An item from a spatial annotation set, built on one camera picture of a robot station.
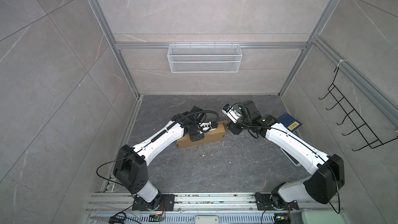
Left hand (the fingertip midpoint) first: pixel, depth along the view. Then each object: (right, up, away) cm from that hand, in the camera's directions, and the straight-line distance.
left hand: (199, 127), depth 84 cm
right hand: (+17, +4, -2) cm, 18 cm away
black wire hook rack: (+69, +8, -16) cm, 71 cm away
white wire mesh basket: (+3, +43, +16) cm, 46 cm away
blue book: (+62, +1, +19) cm, 65 cm away
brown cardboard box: (-7, -6, -6) cm, 11 cm away
